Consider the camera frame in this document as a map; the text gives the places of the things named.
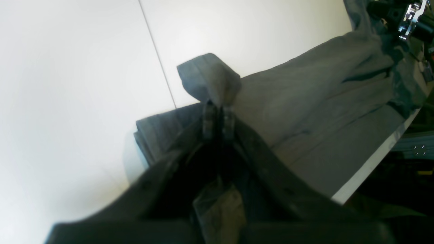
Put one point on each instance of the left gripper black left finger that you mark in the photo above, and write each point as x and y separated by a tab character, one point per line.
158	207

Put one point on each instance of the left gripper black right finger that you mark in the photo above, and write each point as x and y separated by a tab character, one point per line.
279	207

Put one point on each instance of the grey green T-shirt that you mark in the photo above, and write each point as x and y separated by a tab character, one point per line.
307	107

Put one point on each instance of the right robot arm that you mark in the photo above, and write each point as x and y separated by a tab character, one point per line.
408	19

